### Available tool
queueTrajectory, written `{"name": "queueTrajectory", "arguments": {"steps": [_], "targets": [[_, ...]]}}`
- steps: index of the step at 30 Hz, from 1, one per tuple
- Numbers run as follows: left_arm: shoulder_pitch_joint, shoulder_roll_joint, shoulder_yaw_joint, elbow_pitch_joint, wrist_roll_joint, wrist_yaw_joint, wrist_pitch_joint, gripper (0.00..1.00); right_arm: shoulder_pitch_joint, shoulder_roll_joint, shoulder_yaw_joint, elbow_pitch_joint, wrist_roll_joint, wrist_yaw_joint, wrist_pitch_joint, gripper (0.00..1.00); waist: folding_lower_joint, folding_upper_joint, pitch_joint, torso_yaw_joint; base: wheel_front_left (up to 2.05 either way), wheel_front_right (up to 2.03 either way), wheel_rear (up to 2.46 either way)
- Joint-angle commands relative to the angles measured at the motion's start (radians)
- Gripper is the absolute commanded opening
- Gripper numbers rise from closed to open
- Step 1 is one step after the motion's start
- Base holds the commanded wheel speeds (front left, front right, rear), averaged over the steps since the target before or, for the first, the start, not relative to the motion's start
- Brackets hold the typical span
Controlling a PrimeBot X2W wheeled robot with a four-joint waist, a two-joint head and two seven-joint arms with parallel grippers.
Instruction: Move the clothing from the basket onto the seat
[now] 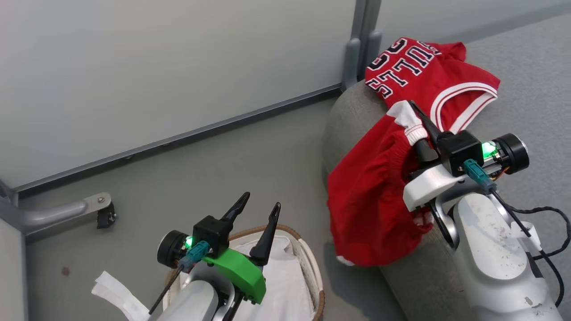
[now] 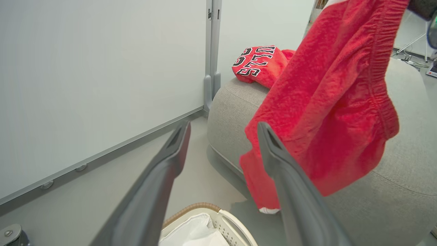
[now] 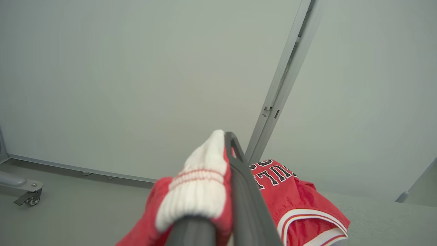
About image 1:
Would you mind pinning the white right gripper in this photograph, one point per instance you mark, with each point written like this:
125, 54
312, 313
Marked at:
430, 185

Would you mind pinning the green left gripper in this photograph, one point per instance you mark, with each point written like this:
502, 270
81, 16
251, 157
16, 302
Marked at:
241, 272

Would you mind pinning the red Bulls basketball jersey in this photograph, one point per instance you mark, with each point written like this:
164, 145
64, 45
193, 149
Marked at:
428, 71

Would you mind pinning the red basketball shorts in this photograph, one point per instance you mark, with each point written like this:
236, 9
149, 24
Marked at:
374, 196

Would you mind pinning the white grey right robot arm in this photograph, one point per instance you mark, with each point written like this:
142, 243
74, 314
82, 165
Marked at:
490, 249

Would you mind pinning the grey fabric sofa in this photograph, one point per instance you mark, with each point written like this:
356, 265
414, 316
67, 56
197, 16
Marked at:
526, 98

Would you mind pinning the white basket liner cloth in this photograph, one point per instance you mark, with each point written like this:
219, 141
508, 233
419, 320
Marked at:
285, 285

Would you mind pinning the wicker laundry basket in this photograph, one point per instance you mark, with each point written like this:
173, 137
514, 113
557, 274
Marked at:
319, 307

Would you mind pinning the black caster wheel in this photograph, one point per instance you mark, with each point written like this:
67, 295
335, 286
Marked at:
106, 217

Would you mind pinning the grey partition support foot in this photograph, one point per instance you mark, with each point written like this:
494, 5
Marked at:
53, 214

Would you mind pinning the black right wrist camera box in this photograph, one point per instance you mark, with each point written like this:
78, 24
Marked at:
459, 151

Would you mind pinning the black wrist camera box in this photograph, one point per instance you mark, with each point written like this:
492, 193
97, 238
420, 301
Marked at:
209, 234
459, 151

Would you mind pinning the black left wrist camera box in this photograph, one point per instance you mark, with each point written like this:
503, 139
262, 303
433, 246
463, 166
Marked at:
209, 234

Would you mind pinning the grey post bracket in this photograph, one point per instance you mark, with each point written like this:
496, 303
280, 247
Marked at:
351, 64
374, 47

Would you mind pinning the grey aluminium partition rail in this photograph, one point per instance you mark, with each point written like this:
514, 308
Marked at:
178, 138

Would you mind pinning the grey aluminium partition post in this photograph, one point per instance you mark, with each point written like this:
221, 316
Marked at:
366, 18

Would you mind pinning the grey aluminium corner post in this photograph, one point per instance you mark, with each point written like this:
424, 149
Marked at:
6, 191

